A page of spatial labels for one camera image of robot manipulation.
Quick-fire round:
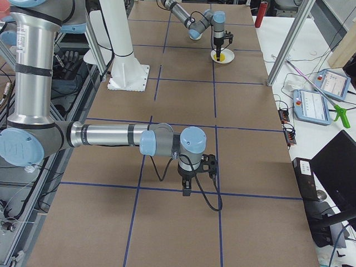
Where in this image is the far blue teach pendant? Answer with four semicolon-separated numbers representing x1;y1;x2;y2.
315;70;351;101

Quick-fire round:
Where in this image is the near blue teach pendant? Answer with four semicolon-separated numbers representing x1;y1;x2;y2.
293;90;331;125

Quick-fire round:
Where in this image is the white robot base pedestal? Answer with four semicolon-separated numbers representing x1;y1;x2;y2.
100;0;150;92

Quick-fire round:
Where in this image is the white round plate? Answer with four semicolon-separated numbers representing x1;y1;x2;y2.
210;49;235;64

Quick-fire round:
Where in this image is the far orange usb hub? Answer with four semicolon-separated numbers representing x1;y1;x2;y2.
275;100;290;124

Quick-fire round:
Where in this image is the green handled reacher grabber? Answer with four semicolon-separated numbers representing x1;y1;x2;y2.
285;60;350;128

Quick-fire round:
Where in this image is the wooden board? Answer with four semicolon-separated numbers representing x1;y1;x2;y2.
328;19;356;68

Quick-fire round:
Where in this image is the white plastic bowl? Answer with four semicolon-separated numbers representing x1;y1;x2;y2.
189;35;201;41

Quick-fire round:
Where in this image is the grey aluminium frame post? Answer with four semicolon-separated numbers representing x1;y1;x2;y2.
266;0;315;86

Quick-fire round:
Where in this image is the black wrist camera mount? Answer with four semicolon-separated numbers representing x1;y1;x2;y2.
198;154;218;181
224;31;234;44

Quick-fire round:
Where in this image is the orange usb hub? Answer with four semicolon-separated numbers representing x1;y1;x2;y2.
282;123;296;147
275;100;290;124

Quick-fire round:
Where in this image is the yellow lemon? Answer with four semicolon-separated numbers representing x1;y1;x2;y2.
212;54;225;63

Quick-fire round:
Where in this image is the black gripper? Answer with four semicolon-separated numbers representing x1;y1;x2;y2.
177;166;196;196
214;36;224;61

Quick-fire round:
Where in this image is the brown paper table mat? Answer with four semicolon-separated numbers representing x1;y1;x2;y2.
27;1;319;266

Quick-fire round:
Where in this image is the black laptop computer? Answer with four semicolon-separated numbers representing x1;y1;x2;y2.
310;130;355;211

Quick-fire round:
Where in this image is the blue teach pendant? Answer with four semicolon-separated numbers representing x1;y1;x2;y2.
315;70;351;101
293;90;331;125

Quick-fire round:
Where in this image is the black box device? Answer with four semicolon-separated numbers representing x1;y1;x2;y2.
292;157;318;201

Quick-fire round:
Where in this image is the red cylinder bottle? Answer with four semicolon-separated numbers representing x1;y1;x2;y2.
254;1;269;28

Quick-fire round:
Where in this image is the near orange usb hub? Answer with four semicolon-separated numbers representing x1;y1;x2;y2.
282;123;296;147

